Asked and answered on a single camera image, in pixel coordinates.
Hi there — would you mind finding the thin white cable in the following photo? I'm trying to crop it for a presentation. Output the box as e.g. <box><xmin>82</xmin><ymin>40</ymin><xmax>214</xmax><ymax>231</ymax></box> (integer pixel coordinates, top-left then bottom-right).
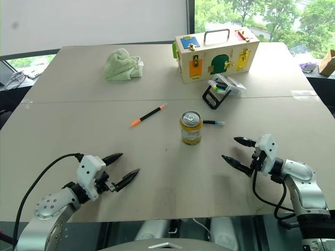
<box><xmin>192</xmin><ymin>218</ymin><xmax>213</xmax><ymax>236</ymax></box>

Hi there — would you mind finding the black and orange pen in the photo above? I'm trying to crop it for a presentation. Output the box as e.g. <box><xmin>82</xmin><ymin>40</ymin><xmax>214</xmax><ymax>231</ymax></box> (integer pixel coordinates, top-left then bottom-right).
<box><xmin>129</xmin><ymin>102</ymin><xmax>169</xmax><ymax>128</ymax></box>

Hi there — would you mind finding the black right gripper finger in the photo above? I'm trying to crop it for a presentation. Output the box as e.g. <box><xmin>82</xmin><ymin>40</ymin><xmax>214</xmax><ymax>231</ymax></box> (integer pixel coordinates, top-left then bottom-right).
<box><xmin>233</xmin><ymin>136</ymin><xmax>257</xmax><ymax>149</ymax></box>
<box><xmin>221</xmin><ymin>154</ymin><xmax>254</xmax><ymax>176</ymax></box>

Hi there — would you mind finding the black and blue pen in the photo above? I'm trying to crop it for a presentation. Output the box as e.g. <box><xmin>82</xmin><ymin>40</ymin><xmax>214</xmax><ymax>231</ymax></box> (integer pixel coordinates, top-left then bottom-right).
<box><xmin>203</xmin><ymin>119</ymin><xmax>226</xmax><ymax>127</ymax></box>

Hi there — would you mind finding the wooden lock box with handle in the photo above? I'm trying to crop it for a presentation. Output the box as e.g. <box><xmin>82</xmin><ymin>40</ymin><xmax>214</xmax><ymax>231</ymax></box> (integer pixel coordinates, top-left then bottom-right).
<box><xmin>171</xmin><ymin>28</ymin><xmax>261</xmax><ymax>85</ymax></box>

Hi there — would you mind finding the clear case with markers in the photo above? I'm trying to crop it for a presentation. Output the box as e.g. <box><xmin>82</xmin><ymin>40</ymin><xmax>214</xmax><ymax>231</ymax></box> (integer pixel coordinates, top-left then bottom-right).
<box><xmin>207</xmin><ymin>73</ymin><xmax>247</xmax><ymax>97</ymax></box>

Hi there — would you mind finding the black angled stand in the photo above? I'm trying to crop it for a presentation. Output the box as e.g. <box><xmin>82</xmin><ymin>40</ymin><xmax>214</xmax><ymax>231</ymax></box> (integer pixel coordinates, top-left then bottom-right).
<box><xmin>202</xmin><ymin>84</ymin><xmax>232</xmax><ymax>110</ymax></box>

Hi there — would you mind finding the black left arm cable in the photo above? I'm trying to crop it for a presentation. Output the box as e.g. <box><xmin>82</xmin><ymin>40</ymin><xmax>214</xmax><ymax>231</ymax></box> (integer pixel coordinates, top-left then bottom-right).
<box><xmin>12</xmin><ymin>153</ymin><xmax>85</xmax><ymax>249</ymax></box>

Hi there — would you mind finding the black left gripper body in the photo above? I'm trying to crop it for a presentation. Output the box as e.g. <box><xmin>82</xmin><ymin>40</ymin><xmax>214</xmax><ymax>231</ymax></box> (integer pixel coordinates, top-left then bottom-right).
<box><xmin>94</xmin><ymin>170</ymin><xmax>117</xmax><ymax>195</ymax></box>

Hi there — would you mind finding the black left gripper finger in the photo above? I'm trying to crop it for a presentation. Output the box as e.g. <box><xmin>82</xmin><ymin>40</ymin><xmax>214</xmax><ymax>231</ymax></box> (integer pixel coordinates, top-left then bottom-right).
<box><xmin>115</xmin><ymin>168</ymin><xmax>141</xmax><ymax>192</ymax></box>
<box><xmin>102</xmin><ymin>153</ymin><xmax>124</xmax><ymax>166</ymax></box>

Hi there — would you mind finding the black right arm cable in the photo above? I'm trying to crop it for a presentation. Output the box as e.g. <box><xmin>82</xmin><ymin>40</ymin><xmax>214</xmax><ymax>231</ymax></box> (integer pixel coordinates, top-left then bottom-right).
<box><xmin>252</xmin><ymin>169</ymin><xmax>297</xmax><ymax>221</ymax></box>

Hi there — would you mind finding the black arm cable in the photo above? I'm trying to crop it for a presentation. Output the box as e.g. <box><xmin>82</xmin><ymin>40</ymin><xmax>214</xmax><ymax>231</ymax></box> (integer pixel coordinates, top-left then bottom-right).
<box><xmin>252</xmin><ymin>169</ymin><xmax>297</xmax><ymax>221</ymax></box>
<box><xmin>12</xmin><ymin>153</ymin><xmax>85</xmax><ymax>249</ymax></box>

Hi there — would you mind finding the yellow drink can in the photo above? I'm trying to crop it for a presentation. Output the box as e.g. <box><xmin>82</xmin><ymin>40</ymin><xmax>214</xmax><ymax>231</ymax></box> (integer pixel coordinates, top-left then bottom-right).
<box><xmin>179</xmin><ymin>110</ymin><xmax>204</xmax><ymax>146</ymax></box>

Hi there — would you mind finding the clear tape strip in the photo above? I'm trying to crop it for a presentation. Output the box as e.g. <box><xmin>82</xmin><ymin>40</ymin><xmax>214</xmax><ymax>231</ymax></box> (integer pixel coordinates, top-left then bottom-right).
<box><xmin>289</xmin><ymin>89</ymin><xmax>320</xmax><ymax>101</ymax></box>

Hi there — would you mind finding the white rounded robot leg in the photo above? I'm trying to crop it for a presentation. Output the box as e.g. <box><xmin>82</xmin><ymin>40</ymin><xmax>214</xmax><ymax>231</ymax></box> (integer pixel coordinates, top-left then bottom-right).
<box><xmin>135</xmin><ymin>219</ymin><xmax>171</xmax><ymax>242</ymax></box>
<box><xmin>210</xmin><ymin>216</ymin><xmax>239</xmax><ymax>251</ymax></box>

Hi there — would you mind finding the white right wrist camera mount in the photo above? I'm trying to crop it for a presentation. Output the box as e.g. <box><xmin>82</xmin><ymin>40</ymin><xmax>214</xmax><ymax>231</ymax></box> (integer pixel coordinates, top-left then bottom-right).
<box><xmin>254</xmin><ymin>134</ymin><xmax>278</xmax><ymax>177</ymax></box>

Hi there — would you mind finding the grey cable bundle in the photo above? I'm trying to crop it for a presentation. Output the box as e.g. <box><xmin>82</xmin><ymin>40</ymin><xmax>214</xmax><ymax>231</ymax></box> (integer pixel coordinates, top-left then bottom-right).
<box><xmin>4</xmin><ymin>70</ymin><xmax>29</xmax><ymax>91</ymax></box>

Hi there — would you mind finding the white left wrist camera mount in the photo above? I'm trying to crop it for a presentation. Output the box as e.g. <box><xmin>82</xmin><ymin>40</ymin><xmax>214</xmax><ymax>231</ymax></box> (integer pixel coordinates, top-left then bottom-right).
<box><xmin>76</xmin><ymin>155</ymin><xmax>107</xmax><ymax>202</ymax></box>

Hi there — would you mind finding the brown cardboard box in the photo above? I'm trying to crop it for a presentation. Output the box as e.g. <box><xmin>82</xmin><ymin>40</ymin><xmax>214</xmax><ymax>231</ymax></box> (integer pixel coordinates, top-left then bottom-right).
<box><xmin>317</xmin><ymin>49</ymin><xmax>335</xmax><ymax>77</ymax></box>

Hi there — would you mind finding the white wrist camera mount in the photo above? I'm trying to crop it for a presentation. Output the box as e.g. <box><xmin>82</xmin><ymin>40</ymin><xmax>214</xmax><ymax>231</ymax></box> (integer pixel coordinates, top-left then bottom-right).
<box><xmin>76</xmin><ymin>155</ymin><xmax>107</xmax><ymax>202</ymax></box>
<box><xmin>254</xmin><ymin>134</ymin><xmax>278</xmax><ymax>177</ymax></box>

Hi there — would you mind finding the grey robot torso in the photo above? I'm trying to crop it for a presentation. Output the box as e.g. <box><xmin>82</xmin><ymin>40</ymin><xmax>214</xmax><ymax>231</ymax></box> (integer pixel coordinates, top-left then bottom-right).
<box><xmin>96</xmin><ymin>237</ymin><xmax>237</xmax><ymax>251</ymax></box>

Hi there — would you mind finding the purple cloth item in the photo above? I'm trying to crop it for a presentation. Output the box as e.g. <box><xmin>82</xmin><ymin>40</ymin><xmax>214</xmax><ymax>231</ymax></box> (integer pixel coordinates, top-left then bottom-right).
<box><xmin>299</xmin><ymin>62</ymin><xmax>319</xmax><ymax>74</ymax></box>

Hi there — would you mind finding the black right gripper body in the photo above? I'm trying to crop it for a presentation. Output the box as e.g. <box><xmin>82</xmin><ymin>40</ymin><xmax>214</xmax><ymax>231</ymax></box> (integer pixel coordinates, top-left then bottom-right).
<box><xmin>251</xmin><ymin>147</ymin><xmax>265</xmax><ymax>174</ymax></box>

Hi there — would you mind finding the light green towel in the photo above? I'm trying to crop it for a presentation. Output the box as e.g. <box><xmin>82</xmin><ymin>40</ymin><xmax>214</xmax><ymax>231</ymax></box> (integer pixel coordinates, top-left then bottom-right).
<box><xmin>102</xmin><ymin>48</ymin><xmax>144</xmax><ymax>82</ymax></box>

